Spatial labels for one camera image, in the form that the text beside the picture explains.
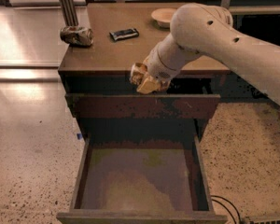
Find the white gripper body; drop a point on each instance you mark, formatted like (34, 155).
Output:
(157, 66)

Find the orange soda can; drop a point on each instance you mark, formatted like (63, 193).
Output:
(138, 71)

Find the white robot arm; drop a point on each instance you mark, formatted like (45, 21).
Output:
(197, 30)

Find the brown wooden drawer cabinet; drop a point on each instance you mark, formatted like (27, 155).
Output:
(104, 67)

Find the top wooden drawer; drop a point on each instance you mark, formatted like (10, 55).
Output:
(137, 106)

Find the black snack bar wrapper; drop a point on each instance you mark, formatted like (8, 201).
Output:
(124, 34)

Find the beige shallow bowl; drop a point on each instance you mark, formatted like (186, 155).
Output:
(163, 16)

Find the blue tape piece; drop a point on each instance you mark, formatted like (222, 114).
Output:
(79, 136)

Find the metal vertical post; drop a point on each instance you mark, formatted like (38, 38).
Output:
(69, 12)

